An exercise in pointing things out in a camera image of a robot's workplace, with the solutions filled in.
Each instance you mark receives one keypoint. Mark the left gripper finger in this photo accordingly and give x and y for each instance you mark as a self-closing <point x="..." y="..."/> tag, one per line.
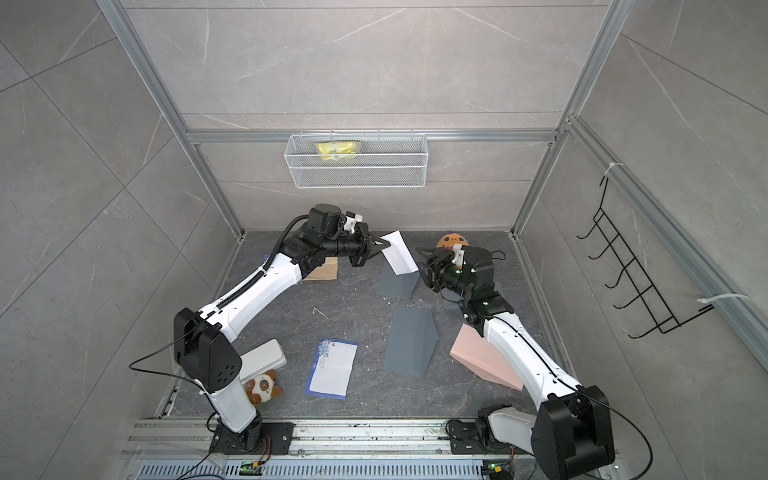
<point x="379" y="242"/>
<point x="371" y="253"/>

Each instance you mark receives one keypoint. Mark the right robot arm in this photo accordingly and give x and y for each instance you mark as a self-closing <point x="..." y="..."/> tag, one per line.
<point x="571" y="433"/>

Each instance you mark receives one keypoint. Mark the grey envelope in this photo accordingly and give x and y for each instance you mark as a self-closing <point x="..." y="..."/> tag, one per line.
<point x="450" y="303"/>
<point x="393" y="285"/>
<point x="412" y="340"/>

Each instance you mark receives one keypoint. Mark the aluminium rail base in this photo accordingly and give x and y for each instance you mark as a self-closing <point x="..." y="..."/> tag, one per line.
<point x="432" y="448"/>

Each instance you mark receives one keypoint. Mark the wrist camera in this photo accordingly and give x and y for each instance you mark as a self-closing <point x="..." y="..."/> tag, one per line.
<point x="351" y="220"/>
<point x="458" y="255"/>

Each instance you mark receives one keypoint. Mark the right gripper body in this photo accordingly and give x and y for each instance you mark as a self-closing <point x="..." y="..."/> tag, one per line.
<point x="446" y="274"/>

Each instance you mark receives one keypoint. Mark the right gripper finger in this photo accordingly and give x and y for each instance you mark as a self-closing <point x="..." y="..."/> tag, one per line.
<point x="427" y="278"/>
<point x="426" y="254"/>

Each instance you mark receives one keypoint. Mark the brown panda plush toy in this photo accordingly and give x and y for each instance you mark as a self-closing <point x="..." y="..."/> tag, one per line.
<point x="262" y="387"/>

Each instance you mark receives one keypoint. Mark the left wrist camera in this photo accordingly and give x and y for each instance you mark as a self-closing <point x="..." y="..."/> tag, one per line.
<point x="351" y="220"/>

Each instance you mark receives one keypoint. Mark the pink envelope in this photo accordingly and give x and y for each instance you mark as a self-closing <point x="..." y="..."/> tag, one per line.
<point x="483" y="359"/>

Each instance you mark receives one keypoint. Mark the black wire hook rack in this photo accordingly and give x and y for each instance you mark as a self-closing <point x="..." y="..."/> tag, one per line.
<point x="633" y="271"/>

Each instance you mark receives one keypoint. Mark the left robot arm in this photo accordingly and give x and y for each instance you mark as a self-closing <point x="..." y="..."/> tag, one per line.
<point x="203" y="339"/>

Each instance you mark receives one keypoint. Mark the white rectangular box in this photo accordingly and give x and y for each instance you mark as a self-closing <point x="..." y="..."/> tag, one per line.
<point x="268" y="356"/>

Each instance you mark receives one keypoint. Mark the orange shark plush toy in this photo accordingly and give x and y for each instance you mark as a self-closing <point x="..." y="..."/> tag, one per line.
<point x="449" y="240"/>

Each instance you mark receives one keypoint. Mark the white wire mesh basket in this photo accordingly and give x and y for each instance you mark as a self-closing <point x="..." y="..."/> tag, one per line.
<point x="387" y="161"/>

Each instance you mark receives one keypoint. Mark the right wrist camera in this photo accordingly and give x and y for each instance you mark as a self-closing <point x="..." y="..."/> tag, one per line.
<point x="458" y="255"/>

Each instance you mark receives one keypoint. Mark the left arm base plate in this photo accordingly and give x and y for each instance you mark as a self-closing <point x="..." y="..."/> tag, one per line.
<point x="259" y="439"/>

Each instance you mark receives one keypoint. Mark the yellow packet in basket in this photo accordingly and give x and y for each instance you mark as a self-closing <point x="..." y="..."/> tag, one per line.
<point x="334" y="151"/>

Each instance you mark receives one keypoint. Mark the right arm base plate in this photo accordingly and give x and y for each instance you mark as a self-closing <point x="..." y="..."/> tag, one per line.
<point x="475" y="438"/>

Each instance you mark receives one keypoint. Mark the cream letter paper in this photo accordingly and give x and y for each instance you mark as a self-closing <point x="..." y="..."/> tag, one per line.
<point x="327" y="271"/>

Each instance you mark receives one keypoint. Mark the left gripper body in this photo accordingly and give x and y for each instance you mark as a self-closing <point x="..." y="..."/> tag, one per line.
<point x="355" y="246"/>

